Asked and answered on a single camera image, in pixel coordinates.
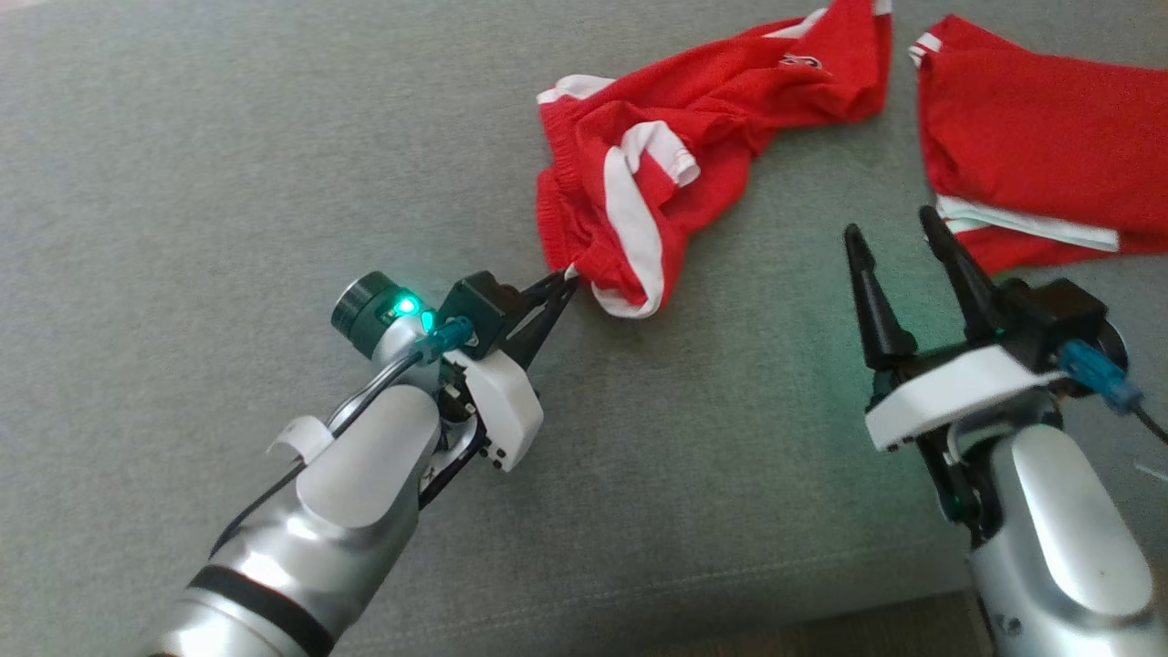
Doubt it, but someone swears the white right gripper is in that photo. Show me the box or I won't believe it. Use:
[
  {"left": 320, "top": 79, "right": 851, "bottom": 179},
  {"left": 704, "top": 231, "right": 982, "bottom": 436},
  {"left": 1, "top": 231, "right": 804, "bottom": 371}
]
[{"left": 843, "top": 204, "right": 1069, "bottom": 541}]

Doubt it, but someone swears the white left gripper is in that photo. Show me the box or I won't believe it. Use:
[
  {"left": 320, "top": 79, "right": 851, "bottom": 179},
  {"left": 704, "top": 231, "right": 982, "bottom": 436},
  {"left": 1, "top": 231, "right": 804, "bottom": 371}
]
[{"left": 442, "top": 270, "right": 582, "bottom": 474}]

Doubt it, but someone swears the red jersey with black number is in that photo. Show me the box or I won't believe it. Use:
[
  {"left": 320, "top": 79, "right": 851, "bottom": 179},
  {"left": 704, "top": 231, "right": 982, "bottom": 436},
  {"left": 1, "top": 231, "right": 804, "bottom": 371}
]
[{"left": 907, "top": 13, "right": 1168, "bottom": 277}]

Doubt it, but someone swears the red white-trimmed garment small logo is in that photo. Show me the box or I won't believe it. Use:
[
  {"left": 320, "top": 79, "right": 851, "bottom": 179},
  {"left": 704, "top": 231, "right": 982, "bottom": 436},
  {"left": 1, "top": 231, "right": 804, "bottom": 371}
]
[{"left": 535, "top": 0, "right": 894, "bottom": 321}]

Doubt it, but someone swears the large grey sofa chaise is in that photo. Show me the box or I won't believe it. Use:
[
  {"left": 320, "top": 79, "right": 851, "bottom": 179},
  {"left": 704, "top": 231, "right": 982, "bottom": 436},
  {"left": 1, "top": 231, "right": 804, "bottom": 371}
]
[{"left": 0, "top": 0, "right": 1168, "bottom": 657}]

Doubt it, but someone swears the left black cable blue plug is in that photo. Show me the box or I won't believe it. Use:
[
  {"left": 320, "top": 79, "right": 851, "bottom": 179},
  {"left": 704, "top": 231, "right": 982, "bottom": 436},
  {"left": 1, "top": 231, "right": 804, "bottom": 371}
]
[{"left": 208, "top": 315, "right": 477, "bottom": 560}]

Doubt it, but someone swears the black cable blue plug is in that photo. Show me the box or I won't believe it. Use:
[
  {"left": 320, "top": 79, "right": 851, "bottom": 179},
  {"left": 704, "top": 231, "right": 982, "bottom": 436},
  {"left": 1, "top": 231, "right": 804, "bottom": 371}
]
[
  {"left": 1057, "top": 339, "right": 1168, "bottom": 443},
  {"left": 208, "top": 315, "right": 477, "bottom": 560}
]

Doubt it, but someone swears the right black cable blue plug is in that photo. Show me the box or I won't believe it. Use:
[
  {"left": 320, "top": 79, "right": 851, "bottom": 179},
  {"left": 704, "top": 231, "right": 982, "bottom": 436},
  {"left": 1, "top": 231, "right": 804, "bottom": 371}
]
[{"left": 1057, "top": 339, "right": 1168, "bottom": 443}]

